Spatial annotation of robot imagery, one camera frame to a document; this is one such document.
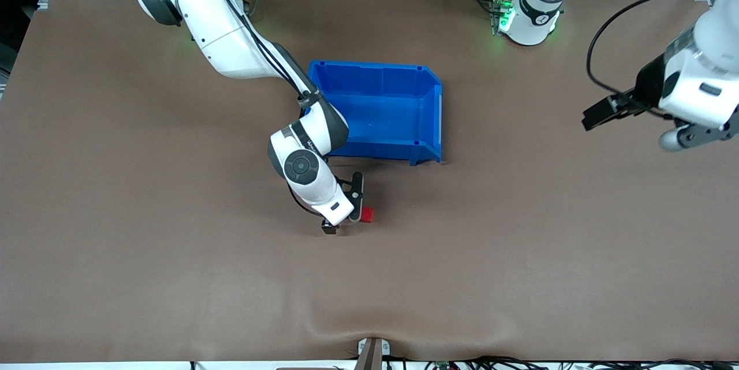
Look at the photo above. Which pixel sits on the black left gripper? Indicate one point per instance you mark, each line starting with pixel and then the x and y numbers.
pixel 649 85

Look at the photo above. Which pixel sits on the red cube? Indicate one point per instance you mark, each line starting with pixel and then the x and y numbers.
pixel 368 215

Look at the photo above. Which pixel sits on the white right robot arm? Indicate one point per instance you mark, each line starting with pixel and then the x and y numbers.
pixel 231 41

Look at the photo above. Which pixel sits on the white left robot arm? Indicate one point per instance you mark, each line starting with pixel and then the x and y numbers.
pixel 534 12

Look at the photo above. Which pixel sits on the blue plastic storage bin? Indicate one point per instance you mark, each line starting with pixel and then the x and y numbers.
pixel 381 110

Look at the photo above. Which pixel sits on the brown table mat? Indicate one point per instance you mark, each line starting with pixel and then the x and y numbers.
pixel 519 272

